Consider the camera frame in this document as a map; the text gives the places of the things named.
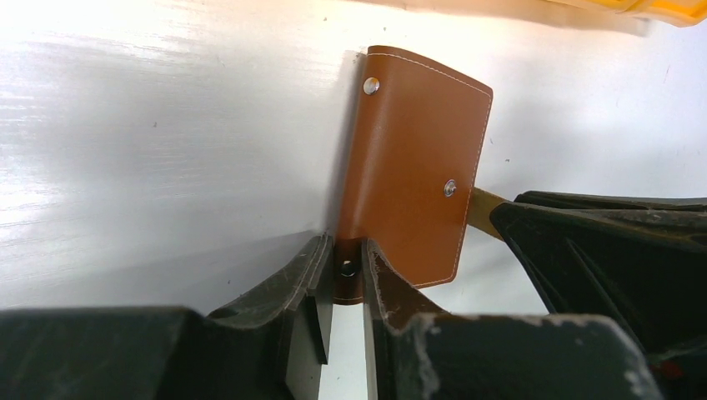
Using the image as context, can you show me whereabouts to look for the brown leather card holder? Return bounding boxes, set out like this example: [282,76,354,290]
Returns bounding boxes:
[333,45,494,305]

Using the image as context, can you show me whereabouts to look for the gold card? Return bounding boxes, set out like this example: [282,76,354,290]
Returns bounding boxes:
[467,187,506,242]

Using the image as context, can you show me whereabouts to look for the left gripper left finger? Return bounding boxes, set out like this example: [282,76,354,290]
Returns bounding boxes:
[1,234,333,399]

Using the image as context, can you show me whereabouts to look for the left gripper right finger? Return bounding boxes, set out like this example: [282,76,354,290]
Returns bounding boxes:
[361,239,662,399]

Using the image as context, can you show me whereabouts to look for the right yellow bin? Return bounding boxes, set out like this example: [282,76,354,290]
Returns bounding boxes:
[544,0,707,28]

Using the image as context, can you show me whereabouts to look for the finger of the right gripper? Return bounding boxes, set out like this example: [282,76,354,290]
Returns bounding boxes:
[489,190,707,366]

